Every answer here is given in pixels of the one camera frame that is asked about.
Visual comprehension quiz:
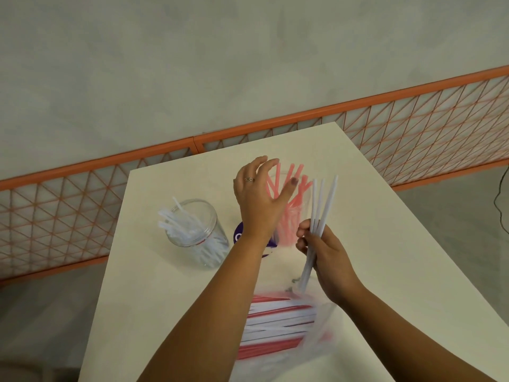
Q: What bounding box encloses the person's right hand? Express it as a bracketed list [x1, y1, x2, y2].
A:
[295, 218, 367, 308]

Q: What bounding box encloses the person's left hand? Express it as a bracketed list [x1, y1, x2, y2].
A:
[233, 155, 300, 246]

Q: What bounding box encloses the clear jar of pink straws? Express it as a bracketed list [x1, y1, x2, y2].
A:
[264, 162, 313, 245]

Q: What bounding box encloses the clear plastic bag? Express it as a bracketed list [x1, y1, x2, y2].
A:
[234, 282, 343, 382]

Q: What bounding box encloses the bundle of straws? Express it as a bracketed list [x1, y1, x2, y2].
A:
[297, 175, 339, 294]

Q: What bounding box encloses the clear jar of white straws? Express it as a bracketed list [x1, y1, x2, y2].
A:
[157, 196, 230, 269]

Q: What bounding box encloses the pile of mixed straws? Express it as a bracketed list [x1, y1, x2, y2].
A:
[236, 294, 333, 361]

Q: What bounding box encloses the person's left forearm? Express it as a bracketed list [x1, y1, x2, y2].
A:
[136, 233, 266, 382]

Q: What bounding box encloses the person's right forearm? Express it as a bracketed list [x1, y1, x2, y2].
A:
[339, 285, 498, 382]

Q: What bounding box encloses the round purple sticker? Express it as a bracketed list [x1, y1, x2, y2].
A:
[232, 222, 278, 258]

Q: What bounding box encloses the orange lattice fence panel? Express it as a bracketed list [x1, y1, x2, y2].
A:
[0, 137, 196, 285]
[193, 65, 509, 192]

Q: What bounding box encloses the black cable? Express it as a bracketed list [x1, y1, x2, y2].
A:
[494, 164, 509, 236]

